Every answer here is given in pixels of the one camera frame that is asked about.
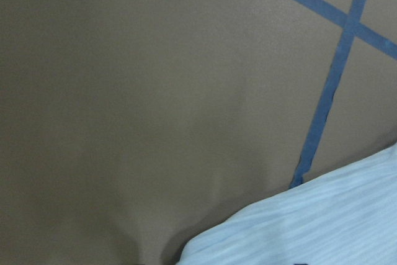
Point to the light blue button shirt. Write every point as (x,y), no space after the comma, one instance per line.
(347,216)

